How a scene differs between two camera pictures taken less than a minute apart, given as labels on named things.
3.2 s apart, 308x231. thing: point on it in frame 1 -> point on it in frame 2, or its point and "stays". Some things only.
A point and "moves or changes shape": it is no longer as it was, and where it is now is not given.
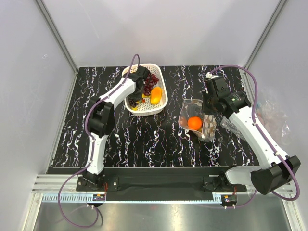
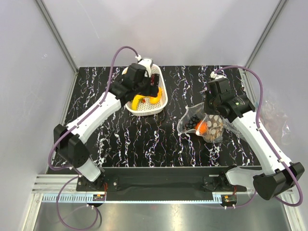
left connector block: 98,198 stays
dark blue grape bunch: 133,104 -> 192,122
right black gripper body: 208,102 stays
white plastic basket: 147,108 stays
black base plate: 163,184 stays
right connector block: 229,199 stays
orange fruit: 195,122 -> 201,126
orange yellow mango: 156,95 stays
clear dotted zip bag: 192,118 moves or changes shape
